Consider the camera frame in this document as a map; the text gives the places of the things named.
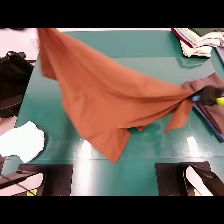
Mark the pale pink garment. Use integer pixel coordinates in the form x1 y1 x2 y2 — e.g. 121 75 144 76
0 28 40 62

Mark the brown garment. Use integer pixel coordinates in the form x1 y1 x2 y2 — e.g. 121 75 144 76
181 72 224 135

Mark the orange T-shirt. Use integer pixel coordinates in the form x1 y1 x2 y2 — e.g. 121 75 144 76
36 28 196 164

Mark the black garment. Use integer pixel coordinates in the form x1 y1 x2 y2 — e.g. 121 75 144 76
0 50 35 119

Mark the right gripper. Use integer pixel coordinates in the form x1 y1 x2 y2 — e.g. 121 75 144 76
198 85 224 107

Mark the dark red garment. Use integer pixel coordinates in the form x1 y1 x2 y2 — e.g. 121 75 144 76
171 28 195 49

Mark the purple garment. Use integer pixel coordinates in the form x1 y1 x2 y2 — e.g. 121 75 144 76
192 102 224 143

